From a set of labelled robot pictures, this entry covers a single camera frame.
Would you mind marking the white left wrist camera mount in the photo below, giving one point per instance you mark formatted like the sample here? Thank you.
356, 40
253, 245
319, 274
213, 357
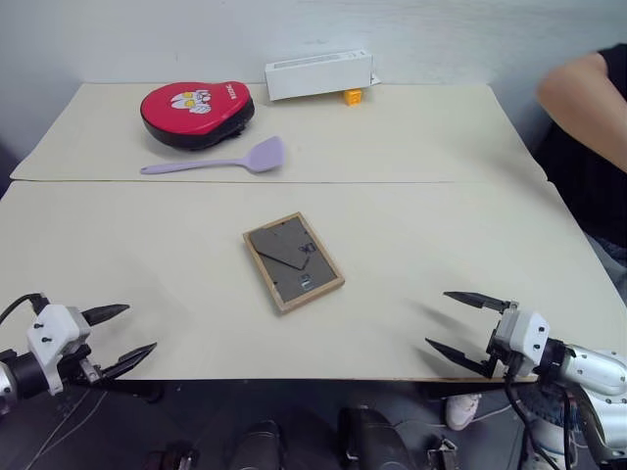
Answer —
51, 335

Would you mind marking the red boxing focus pad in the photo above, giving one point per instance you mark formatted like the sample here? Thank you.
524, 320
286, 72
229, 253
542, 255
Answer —
196, 110

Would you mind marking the purple silicone spatula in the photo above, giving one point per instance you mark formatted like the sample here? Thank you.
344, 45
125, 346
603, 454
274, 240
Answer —
262, 155

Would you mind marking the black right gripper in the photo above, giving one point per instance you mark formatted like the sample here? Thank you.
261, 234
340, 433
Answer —
502, 352

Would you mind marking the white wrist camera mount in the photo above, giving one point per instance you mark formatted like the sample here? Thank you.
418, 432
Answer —
51, 335
531, 338

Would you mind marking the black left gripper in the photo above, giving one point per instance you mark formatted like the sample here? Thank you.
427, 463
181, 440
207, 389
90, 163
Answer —
81, 369

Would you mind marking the yellow toy block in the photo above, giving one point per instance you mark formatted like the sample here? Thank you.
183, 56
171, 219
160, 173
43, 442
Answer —
353, 97

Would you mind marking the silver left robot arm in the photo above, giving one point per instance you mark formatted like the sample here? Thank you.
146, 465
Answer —
17, 377

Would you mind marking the white cardboard box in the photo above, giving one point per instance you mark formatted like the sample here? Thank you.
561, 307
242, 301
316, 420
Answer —
318, 76

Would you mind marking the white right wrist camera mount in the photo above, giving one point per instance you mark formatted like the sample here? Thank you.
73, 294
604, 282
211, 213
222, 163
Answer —
531, 338

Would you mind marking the person's bare forearm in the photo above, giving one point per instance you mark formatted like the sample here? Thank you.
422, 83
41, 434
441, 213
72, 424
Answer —
580, 98

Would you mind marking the white shoe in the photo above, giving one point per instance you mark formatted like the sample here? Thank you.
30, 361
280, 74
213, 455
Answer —
462, 410

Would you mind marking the wooden picture frame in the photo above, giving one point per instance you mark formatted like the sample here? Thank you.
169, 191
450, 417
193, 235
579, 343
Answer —
286, 274

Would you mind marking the person's black clothed body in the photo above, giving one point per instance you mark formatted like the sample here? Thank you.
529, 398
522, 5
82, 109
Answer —
595, 191

